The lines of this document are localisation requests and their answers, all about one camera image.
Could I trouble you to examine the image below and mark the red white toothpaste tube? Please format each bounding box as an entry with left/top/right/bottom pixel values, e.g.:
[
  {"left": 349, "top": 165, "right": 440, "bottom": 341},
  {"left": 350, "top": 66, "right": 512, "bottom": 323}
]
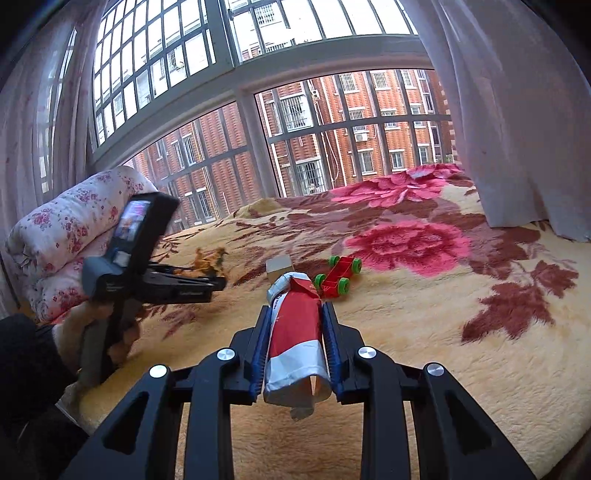
[{"left": 263, "top": 272, "right": 332, "bottom": 421}]

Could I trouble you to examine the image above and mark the black sleeve forearm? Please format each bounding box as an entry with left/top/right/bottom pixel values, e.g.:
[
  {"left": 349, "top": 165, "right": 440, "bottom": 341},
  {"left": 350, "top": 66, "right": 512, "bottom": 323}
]
[{"left": 1, "top": 314, "right": 76, "bottom": 424}]

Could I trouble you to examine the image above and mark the left hand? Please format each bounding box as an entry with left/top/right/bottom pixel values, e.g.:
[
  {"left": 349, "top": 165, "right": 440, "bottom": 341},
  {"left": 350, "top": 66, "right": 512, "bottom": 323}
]
[{"left": 52, "top": 301, "right": 140, "bottom": 374}]

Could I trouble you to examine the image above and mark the folded pink floral quilt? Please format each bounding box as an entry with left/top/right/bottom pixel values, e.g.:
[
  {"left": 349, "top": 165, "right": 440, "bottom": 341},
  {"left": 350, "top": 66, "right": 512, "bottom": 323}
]
[{"left": 5, "top": 166, "right": 156, "bottom": 323}]

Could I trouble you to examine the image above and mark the orange toy dinosaur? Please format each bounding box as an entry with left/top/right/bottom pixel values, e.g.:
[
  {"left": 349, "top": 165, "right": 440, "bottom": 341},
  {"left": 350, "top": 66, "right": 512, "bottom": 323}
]
[{"left": 174, "top": 247, "right": 228, "bottom": 278}]

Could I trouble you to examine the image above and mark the red green toy car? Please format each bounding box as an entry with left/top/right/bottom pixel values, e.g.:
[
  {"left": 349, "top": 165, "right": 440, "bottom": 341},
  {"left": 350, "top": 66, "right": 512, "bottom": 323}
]
[{"left": 314, "top": 255, "right": 363, "bottom": 299}]

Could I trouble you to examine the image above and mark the yellow floral plush blanket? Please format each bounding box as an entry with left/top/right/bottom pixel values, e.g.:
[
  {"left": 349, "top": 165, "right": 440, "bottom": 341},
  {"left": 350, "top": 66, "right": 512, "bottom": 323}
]
[{"left": 78, "top": 166, "right": 590, "bottom": 478}]

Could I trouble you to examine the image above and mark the small cardboard box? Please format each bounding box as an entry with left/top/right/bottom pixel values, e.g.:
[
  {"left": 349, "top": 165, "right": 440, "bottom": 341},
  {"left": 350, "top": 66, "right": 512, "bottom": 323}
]
[{"left": 266, "top": 254, "right": 294, "bottom": 284}]

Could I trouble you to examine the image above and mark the white sheer left curtain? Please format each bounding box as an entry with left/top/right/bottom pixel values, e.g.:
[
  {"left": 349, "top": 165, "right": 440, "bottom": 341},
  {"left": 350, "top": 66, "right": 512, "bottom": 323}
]
[{"left": 0, "top": 0, "right": 110, "bottom": 236}]

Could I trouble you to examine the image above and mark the white sheer curtain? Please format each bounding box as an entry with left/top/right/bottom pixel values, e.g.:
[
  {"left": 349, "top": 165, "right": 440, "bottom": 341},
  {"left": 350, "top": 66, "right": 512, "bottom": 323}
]
[
  {"left": 0, "top": 0, "right": 110, "bottom": 236},
  {"left": 404, "top": 1, "right": 590, "bottom": 242}
]

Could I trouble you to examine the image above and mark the window with metal grille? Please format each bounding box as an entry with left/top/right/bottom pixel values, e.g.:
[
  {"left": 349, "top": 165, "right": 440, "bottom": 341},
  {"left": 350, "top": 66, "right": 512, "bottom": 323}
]
[{"left": 90, "top": 1, "right": 458, "bottom": 230}]

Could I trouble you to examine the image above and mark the white sheer right curtain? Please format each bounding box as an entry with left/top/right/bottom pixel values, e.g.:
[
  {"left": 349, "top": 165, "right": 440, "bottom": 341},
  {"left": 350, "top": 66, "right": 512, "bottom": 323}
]
[{"left": 404, "top": 1, "right": 590, "bottom": 242}]

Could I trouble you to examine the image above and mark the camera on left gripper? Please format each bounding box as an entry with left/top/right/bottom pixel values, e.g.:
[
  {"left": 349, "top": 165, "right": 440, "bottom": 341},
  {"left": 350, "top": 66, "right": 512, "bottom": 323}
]
[{"left": 104, "top": 192, "right": 179, "bottom": 275}]

